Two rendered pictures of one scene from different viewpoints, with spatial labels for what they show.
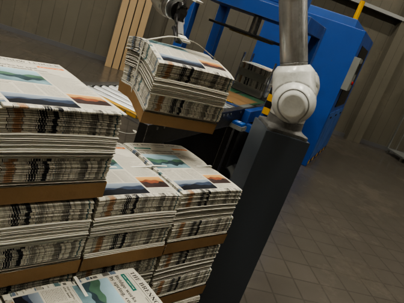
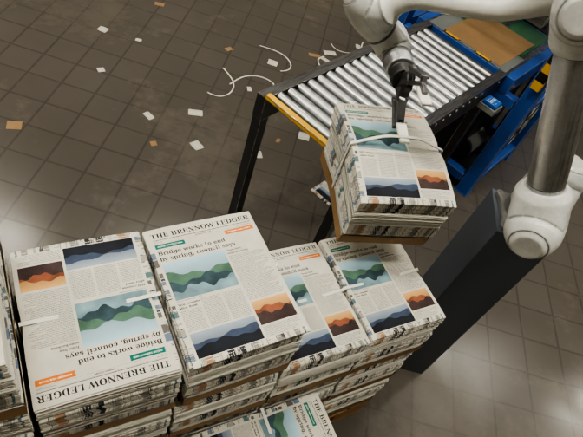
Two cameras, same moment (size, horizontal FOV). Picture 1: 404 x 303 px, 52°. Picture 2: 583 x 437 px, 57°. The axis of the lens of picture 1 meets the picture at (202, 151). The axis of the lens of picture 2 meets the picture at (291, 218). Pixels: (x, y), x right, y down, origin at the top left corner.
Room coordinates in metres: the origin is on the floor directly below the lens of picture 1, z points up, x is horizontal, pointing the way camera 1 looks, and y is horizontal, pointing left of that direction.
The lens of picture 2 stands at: (0.28, 0.25, 2.13)
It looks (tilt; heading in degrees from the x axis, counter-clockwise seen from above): 48 degrees down; 7
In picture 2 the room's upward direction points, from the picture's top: 22 degrees clockwise
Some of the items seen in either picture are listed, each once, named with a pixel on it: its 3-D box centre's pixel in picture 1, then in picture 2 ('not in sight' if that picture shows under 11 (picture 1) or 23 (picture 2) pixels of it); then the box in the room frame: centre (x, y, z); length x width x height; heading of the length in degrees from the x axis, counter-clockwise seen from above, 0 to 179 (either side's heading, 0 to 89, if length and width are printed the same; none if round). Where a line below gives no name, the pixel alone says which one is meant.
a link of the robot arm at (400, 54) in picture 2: (174, 8); (398, 65); (1.75, 0.30, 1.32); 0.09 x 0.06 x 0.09; 119
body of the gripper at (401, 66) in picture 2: (179, 11); (403, 81); (1.68, 0.27, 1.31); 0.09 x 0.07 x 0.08; 29
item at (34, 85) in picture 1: (36, 82); (224, 281); (0.96, 0.43, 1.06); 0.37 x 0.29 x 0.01; 49
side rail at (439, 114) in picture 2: (201, 122); (435, 123); (2.46, 0.06, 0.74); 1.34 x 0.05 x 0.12; 160
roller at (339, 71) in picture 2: not in sight; (372, 98); (2.37, 0.36, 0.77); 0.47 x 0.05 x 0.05; 70
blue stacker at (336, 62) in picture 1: (309, 74); not in sight; (6.04, -1.05, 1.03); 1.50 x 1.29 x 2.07; 160
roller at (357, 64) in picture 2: not in sight; (389, 89); (2.49, 0.32, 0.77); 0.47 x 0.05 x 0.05; 70
